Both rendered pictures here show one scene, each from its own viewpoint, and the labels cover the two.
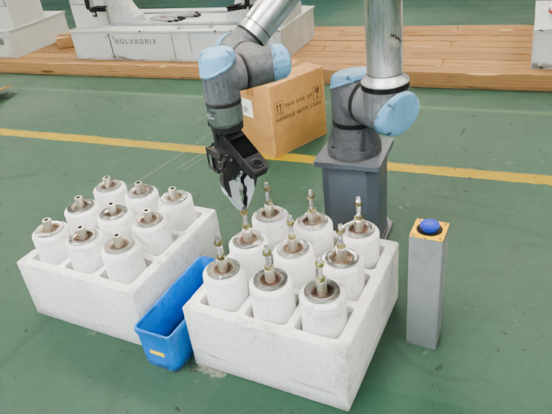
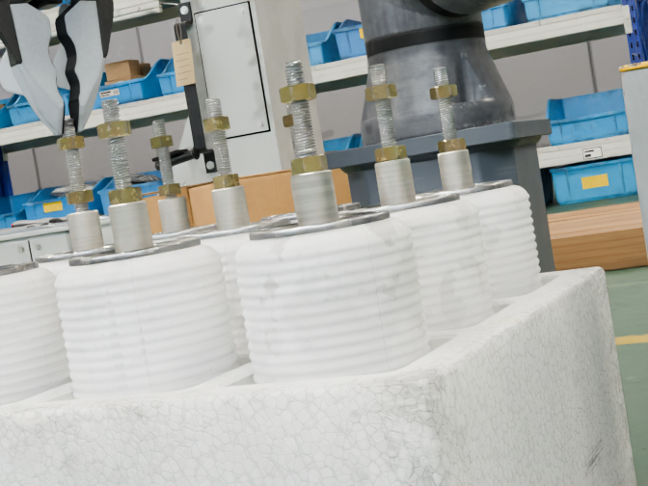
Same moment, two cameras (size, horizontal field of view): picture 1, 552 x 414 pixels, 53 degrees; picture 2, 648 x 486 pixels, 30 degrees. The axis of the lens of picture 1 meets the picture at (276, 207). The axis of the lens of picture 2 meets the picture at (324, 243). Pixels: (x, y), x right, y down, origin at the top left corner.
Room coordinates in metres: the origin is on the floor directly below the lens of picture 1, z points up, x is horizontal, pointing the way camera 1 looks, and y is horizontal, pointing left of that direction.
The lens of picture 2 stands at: (0.23, -0.03, 0.28)
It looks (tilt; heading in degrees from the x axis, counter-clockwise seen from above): 3 degrees down; 356
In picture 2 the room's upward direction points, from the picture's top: 9 degrees counter-clockwise
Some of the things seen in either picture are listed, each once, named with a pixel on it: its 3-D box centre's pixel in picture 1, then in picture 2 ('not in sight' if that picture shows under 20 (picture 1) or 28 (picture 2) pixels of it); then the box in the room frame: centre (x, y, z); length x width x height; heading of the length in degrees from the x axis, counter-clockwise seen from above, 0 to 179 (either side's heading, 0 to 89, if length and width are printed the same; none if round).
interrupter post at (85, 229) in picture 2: (247, 235); (86, 234); (1.09, 0.08, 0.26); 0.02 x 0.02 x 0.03
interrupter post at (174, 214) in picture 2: (269, 209); (175, 218); (1.19, 0.02, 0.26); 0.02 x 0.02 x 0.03
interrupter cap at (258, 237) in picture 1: (248, 239); (89, 253); (1.09, 0.08, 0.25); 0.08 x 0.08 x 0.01
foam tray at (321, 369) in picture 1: (298, 301); (274, 470); (1.03, -0.03, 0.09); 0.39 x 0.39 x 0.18; 61
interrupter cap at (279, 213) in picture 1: (269, 213); (177, 234); (1.19, 0.02, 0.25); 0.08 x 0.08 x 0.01
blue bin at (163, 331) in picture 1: (190, 310); not in sight; (1.08, 0.25, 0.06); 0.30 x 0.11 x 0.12; 150
